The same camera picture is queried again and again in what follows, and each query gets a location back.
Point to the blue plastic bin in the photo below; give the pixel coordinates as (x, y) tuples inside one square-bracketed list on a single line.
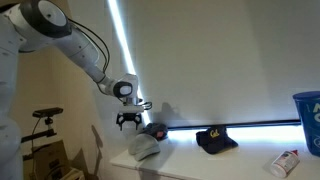
[(310, 126)]

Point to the navy cap yellow Cal logo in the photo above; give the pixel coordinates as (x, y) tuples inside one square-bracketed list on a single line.
[(215, 141)]

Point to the white box on floor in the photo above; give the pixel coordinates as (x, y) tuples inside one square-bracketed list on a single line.
[(71, 174)]

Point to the light grey cap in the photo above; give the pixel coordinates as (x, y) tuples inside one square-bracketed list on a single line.
[(143, 146)]

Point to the white window roller blind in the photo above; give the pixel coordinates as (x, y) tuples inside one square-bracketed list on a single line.
[(216, 66)]

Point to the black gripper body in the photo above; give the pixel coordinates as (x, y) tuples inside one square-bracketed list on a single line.
[(129, 116)]

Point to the black camera on stand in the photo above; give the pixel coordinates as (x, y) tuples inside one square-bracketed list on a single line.
[(46, 112)]

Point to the dark grey cap red patch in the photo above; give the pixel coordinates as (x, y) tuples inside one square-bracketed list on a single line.
[(155, 129)]

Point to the brown cardboard box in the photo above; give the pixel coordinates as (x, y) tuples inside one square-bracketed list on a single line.
[(46, 156)]

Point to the black camera stand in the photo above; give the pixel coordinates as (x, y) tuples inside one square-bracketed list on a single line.
[(36, 135)]

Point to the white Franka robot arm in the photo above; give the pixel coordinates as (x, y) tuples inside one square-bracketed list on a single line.
[(80, 46)]

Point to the white bottle red cap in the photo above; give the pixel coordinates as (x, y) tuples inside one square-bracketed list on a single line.
[(283, 163)]

